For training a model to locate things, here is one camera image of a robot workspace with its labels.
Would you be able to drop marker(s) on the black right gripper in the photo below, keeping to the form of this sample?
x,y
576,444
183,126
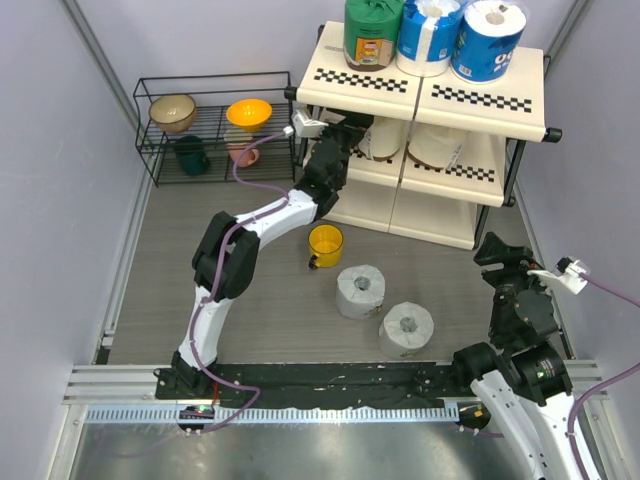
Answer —
x,y
493,249

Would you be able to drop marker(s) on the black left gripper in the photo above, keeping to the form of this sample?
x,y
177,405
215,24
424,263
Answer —
x,y
352,127

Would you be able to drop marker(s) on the cream roll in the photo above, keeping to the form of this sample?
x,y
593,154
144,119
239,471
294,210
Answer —
x,y
383,138
436,146

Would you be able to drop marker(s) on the cream roll front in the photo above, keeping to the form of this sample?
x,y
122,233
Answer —
x,y
436,146

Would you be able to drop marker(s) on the green paper towel roll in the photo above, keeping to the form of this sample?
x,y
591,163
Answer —
x,y
371,29

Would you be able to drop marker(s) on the grey roll front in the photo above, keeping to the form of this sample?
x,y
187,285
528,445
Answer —
x,y
405,330

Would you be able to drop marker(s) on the grey roll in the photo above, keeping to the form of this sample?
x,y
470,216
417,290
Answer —
x,y
360,292
405,330

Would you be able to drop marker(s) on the blue striped plastic-wrapped roll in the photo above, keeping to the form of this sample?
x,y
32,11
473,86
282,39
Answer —
x,y
427,36

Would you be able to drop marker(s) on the white roll blue base wrap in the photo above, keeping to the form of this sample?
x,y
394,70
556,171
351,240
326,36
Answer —
x,y
487,38

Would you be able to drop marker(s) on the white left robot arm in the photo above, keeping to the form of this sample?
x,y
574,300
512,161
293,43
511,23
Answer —
x,y
225,260

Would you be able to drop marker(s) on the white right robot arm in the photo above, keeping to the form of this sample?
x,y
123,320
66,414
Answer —
x,y
517,374

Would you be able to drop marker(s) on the cream three-tier shelf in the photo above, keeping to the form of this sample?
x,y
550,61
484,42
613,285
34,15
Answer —
x,y
448,205

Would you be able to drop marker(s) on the orange bowl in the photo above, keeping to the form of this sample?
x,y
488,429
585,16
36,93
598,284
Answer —
x,y
249,114

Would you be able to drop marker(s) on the yellow mug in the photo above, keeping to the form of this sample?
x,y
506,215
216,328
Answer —
x,y
325,246

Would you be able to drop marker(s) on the pink mug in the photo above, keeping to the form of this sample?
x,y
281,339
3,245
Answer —
x,y
237,140

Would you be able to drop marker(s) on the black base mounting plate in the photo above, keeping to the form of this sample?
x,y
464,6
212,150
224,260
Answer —
x,y
325,386

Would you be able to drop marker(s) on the dark green mug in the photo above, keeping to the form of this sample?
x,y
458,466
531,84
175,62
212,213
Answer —
x,y
190,153

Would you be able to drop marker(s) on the beige ceramic bowl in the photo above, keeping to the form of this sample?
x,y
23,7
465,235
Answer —
x,y
173,113

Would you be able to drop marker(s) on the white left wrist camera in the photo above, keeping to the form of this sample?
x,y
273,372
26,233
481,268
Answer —
x,y
303,125

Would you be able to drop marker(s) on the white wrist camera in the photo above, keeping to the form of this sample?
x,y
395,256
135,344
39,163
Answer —
x,y
568,274
303,125

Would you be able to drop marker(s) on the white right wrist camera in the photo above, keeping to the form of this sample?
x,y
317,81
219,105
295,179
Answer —
x,y
568,274

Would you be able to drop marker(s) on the black wire rack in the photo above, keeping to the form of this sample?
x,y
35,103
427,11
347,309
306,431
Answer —
x,y
213,94

